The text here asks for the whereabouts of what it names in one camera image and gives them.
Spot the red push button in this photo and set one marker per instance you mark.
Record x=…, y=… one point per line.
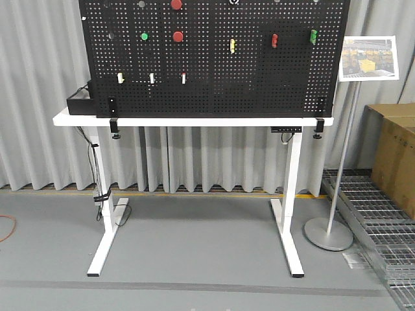
x=176, y=4
x=178, y=36

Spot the left black clamp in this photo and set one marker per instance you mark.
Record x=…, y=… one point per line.
x=113, y=111

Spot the black clamp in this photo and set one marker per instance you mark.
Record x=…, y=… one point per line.
x=319, y=115
x=113, y=111

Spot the brown cardboard box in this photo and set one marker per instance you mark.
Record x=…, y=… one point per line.
x=393, y=170

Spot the yellow white rocker switch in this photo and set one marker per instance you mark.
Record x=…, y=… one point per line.
x=120, y=78

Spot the silver sign stand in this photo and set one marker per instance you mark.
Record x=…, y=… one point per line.
x=327, y=233

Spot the yellow toggle switch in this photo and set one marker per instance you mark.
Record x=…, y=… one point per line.
x=232, y=46

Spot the green white rocker switch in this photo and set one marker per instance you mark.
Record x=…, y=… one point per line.
x=152, y=78

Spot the grey curtain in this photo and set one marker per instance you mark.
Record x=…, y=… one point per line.
x=43, y=61

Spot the white standing desk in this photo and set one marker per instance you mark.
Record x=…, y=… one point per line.
x=113, y=212

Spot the red toggle switch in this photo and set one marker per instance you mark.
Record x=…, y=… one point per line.
x=275, y=39

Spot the green toggle switch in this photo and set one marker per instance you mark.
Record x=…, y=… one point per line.
x=313, y=36

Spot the lower red push button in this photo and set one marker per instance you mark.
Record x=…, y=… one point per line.
x=178, y=36

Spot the right black clamp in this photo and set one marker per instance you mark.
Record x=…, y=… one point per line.
x=319, y=115

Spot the desk height control panel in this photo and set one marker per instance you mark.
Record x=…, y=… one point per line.
x=286, y=129

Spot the upper red push button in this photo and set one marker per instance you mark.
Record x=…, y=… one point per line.
x=176, y=4

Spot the printed photo sign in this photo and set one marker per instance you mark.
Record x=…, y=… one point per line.
x=368, y=58

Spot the black perforated pegboard panel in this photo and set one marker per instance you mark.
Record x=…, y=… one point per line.
x=256, y=81

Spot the metal floor grating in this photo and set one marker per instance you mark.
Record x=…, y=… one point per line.
x=384, y=232

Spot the black box on desk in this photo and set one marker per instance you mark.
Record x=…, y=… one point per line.
x=81, y=102

